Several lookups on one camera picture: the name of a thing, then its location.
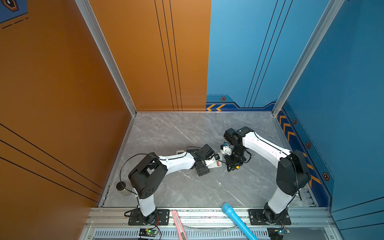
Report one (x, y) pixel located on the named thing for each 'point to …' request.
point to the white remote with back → (212, 163)
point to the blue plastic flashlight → (227, 208)
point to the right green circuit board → (277, 233)
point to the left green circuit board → (148, 232)
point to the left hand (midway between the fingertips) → (203, 163)
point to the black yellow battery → (237, 167)
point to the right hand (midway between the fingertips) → (229, 169)
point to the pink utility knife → (179, 225)
